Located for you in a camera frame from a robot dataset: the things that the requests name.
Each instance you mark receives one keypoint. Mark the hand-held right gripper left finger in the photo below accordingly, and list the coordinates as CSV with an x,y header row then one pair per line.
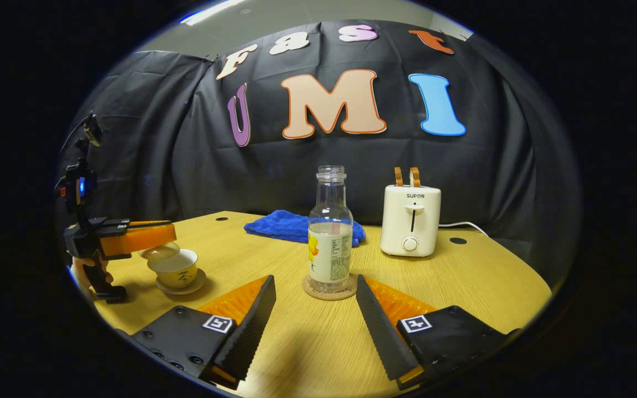
x,y
246,331

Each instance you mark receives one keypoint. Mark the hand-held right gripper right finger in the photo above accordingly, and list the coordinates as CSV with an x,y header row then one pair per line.
x,y
385,331

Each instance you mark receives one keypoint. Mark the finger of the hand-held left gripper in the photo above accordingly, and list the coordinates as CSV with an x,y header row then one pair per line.
x,y
125,225
141,240

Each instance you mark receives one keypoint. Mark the beige teacup lid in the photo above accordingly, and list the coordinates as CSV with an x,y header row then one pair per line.
x,y
161,252

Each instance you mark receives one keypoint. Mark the beige ceramic teacup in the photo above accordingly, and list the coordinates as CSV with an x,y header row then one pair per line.
x,y
177,273

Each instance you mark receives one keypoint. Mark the round cork coaster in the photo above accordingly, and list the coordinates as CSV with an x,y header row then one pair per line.
x,y
310,290

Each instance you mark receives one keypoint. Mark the clear glass water bottle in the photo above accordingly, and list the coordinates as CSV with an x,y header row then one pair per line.
x,y
329,249

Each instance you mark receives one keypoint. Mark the black backdrop cloth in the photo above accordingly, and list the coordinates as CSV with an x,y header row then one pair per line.
x,y
186,166

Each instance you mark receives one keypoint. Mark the blue towel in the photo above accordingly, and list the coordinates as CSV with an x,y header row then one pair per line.
x,y
280,226

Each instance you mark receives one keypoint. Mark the white toaster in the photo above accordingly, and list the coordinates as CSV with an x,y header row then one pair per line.
x,y
410,221

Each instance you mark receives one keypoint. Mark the bread slice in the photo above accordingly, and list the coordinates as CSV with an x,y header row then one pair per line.
x,y
416,177
398,177

